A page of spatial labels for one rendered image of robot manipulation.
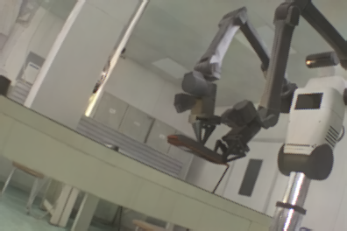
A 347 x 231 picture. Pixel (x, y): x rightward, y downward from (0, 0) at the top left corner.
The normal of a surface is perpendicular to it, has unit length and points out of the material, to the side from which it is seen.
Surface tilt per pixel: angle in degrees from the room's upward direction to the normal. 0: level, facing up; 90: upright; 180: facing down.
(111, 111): 90
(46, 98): 90
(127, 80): 90
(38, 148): 90
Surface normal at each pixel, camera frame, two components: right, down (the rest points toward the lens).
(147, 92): 0.50, -0.04
